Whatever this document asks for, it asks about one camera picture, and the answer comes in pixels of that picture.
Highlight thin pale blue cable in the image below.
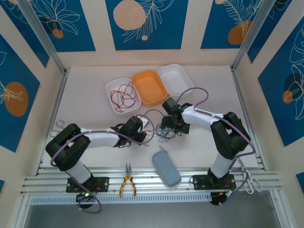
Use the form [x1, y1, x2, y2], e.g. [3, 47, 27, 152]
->
[158, 128, 171, 143]

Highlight thin dark red cable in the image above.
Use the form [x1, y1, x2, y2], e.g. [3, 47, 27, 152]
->
[111, 82, 139, 105]

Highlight orange plastic tray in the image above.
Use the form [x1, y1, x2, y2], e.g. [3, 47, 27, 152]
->
[132, 69, 168, 108]

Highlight white plastic tray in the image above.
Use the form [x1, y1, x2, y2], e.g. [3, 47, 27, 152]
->
[157, 63, 194, 100]
[105, 77, 142, 118]

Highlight grey zipper pouch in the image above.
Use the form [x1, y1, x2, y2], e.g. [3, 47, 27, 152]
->
[152, 146, 182, 187]

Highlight metal forceps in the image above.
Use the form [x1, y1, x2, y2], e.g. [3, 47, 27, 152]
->
[49, 120, 65, 138]

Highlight small circuit board with LED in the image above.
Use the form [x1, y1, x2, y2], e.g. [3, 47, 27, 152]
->
[210, 191, 238, 206]
[76, 190, 96, 203]

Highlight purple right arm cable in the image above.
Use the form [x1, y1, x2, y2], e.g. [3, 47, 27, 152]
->
[177, 87, 257, 207]

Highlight yellow-handled pliers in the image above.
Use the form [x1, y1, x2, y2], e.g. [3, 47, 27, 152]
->
[118, 162, 137, 197]

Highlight aluminium rail frame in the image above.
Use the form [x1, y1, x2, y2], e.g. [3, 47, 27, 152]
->
[20, 166, 285, 198]

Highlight grey slotted cable duct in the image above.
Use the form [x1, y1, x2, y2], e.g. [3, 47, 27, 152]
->
[30, 192, 212, 205]

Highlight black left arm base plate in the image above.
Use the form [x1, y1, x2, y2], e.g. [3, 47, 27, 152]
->
[66, 176, 110, 193]

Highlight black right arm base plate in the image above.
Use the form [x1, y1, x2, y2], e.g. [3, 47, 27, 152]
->
[191, 174, 237, 191]

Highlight blue floral wall panel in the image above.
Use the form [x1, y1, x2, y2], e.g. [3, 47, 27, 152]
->
[257, 16, 304, 147]
[200, 0, 264, 50]
[247, 0, 294, 64]
[0, 33, 41, 153]
[0, 0, 50, 69]
[30, 0, 97, 53]
[105, 0, 190, 51]

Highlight white-handled scissors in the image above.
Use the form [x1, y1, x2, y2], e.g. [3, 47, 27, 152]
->
[237, 158, 263, 195]

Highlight aluminium corner post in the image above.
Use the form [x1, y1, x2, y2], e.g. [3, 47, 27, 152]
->
[17, 0, 68, 76]
[230, 0, 273, 72]

